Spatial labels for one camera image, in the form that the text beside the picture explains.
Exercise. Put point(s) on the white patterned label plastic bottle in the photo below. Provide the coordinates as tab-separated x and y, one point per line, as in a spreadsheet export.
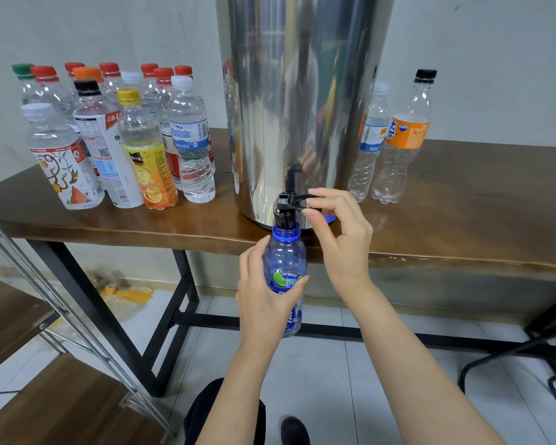
65	167

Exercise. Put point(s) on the wooden stool with black frame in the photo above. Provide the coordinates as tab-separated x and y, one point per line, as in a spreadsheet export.
551	333

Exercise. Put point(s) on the white cap blue label bottle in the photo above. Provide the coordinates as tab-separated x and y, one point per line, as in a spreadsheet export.
195	153

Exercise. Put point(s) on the blue cap plastic bottle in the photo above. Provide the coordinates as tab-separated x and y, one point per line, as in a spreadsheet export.
283	259

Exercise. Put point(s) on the black metal table frame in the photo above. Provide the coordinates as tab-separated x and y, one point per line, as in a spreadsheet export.
185	315

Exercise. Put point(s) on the person's black shoe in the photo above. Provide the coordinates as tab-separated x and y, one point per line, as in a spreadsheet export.
295	432

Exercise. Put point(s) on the orange label black cap bottle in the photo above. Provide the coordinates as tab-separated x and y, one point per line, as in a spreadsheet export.
406	134

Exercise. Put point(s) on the white-cap blue-label bottle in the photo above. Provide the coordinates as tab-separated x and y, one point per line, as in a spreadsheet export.
134	80

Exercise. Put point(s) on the green red label plastic bottle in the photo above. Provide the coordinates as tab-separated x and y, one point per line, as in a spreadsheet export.
148	68

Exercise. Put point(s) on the person's right hand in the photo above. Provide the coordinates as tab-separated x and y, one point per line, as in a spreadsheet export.
345	250

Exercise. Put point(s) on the yellow label plastic bottle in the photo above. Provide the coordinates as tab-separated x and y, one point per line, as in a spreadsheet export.
148	162

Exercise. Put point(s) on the wooden metal shelf rack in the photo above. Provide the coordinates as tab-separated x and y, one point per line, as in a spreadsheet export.
9	329

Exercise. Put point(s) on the orange cap clear plastic bottle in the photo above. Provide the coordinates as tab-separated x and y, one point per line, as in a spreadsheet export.
87	74

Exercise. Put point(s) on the person's left forearm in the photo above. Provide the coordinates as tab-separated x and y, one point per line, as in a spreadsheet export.
236	403

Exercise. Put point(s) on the person's right forearm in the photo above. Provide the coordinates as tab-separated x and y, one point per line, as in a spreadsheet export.
422	375

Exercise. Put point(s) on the green label plastic water bottle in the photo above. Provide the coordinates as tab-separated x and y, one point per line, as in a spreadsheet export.
22	80

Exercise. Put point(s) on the person's left hand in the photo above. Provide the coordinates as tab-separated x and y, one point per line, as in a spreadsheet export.
264	315

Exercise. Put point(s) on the stainless steel water dispenser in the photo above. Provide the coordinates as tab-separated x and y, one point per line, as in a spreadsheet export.
301	88

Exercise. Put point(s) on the person's black trouser leg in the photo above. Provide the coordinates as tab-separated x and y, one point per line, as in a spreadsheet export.
218	414

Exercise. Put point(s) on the slim blue label plastic bottle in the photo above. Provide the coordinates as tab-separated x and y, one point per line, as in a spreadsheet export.
371	139

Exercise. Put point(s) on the yellow debris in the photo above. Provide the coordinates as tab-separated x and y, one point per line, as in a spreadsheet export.
125	294

